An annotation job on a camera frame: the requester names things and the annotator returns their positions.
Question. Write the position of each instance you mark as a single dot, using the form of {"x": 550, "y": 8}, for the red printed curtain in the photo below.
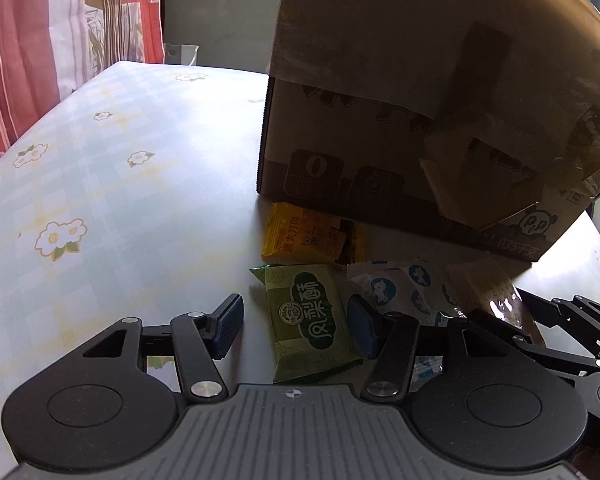
{"x": 30, "y": 35}

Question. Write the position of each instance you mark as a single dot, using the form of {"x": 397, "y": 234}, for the yellow snack packet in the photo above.
{"x": 287, "y": 232}

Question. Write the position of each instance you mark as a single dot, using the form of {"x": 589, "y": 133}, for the clear cracker packet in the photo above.
{"x": 480, "y": 282}

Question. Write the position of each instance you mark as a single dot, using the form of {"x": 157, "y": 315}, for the brown cardboard box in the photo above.
{"x": 380, "y": 60}

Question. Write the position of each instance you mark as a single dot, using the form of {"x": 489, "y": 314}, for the dark brown snack packet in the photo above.
{"x": 352, "y": 242}

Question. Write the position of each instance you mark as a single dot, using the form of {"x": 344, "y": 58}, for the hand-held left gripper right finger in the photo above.
{"x": 362, "y": 327}

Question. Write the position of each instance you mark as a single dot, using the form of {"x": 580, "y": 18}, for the light green pastry packet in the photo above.
{"x": 305, "y": 320}

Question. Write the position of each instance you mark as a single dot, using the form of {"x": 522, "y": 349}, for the teal snack packet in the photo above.
{"x": 427, "y": 366}

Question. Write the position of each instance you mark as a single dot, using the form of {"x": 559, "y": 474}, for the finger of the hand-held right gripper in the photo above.
{"x": 535, "y": 352}
{"x": 580, "y": 315}

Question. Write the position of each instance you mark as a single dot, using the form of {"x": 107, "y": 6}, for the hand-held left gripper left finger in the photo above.
{"x": 228, "y": 327}

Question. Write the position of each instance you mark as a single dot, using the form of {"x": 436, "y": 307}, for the brown glossy snack packet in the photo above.
{"x": 512, "y": 312}

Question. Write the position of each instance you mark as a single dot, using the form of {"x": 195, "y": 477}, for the floral checked tablecloth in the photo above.
{"x": 105, "y": 185}

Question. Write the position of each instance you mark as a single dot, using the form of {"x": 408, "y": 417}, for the white blue dotted snack packet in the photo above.
{"x": 390, "y": 287}

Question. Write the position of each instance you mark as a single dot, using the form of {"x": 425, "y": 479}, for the white paper bag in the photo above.
{"x": 181, "y": 54}

